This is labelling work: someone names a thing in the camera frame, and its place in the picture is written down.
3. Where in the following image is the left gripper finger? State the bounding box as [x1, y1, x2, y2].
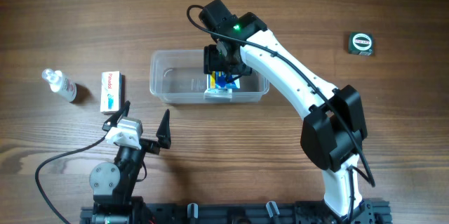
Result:
[156, 109, 171, 149]
[102, 100, 130, 131]

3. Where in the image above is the blue yellow VapoDrops box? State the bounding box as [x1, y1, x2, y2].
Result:
[207, 72, 241, 89]

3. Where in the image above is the white blue medicine box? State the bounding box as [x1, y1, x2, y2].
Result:
[203, 88, 232, 100]

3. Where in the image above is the white Panadol box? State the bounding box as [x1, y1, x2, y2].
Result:
[100, 71, 122, 114]

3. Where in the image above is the clear plastic container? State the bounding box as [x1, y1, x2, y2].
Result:
[149, 50, 269, 104]

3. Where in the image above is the white spray bottle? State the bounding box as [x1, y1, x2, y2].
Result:
[41, 69, 77, 103]

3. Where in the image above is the green round-logo box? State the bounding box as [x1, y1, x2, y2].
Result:
[348, 32, 374, 56]

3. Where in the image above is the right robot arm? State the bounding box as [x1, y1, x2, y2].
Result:
[198, 0, 375, 223]

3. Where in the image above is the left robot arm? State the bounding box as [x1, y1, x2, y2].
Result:
[80, 101, 171, 224]

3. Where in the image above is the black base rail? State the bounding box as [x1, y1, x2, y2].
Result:
[79, 199, 392, 224]

